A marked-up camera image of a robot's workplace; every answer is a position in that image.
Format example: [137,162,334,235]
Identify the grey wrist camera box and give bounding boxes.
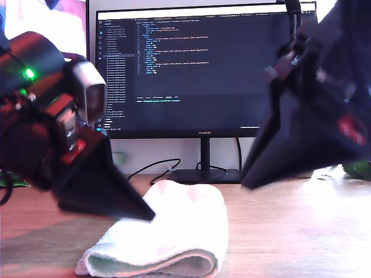
[71,60,108,127]

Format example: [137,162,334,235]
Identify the green snack bag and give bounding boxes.
[0,170,30,188]

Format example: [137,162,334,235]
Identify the wide black monitor with stand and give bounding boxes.
[94,2,318,185]

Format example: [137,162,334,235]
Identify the white pink tea towel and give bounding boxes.
[74,179,230,278]

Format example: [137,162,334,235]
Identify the black headphones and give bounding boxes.
[278,0,304,58]

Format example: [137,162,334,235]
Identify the black monitor cable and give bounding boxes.
[236,137,243,172]

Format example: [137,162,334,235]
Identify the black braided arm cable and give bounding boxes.
[0,170,14,206]

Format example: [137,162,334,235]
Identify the black monitor with terminal screen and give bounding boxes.
[0,0,88,58]

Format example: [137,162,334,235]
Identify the black USB cable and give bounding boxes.
[127,158,182,186]

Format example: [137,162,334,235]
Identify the green leafy houseplant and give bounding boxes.
[341,160,371,179]

